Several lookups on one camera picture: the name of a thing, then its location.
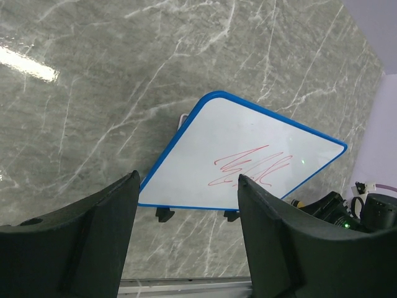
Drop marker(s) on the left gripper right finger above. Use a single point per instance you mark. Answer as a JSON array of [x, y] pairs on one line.
[[293, 254]]

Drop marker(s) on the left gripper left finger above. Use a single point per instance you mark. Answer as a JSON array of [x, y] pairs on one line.
[[76, 251]]

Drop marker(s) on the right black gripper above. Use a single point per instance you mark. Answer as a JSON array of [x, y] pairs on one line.
[[332, 209]]

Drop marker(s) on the yellow black eraser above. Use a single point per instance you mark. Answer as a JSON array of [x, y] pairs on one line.
[[297, 203]]

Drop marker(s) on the blue framed whiteboard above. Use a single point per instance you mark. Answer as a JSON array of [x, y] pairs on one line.
[[224, 137]]

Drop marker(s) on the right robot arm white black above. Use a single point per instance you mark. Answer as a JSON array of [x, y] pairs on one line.
[[374, 213]]

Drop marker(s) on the left black whiteboard foot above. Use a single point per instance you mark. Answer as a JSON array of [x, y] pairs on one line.
[[164, 214]]

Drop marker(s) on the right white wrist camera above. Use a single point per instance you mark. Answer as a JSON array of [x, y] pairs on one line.
[[360, 192]]

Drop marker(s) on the aluminium front rail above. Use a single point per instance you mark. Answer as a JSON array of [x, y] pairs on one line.
[[182, 287]]

